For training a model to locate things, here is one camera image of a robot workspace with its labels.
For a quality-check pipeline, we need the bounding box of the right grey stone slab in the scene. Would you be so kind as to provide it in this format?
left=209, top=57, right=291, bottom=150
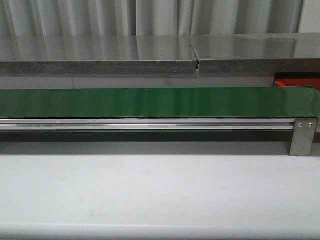
left=190, top=33, right=320, bottom=74

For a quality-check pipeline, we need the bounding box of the aluminium conveyor frame rail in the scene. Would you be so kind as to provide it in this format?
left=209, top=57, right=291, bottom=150
left=0, top=118, right=296, bottom=131

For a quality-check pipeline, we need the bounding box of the steel conveyor support bracket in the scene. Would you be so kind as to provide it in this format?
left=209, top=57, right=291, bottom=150
left=289, top=118, right=318, bottom=157

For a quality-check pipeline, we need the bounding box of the grey stone counter slab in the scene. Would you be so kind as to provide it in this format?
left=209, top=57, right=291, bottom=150
left=0, top=36, right=198, bottom=76

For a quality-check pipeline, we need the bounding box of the green conveyor belt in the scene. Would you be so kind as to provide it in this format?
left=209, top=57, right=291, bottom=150
left=0, top=87, right=320, bottom=119

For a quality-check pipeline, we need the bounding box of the white pleated curtain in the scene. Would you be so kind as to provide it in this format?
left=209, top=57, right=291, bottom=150
left=0, top=0, right=304, bottom=37

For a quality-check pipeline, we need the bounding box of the red plastic tray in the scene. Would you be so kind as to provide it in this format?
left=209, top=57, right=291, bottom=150
left=274, top=78, right=320, bottom=91

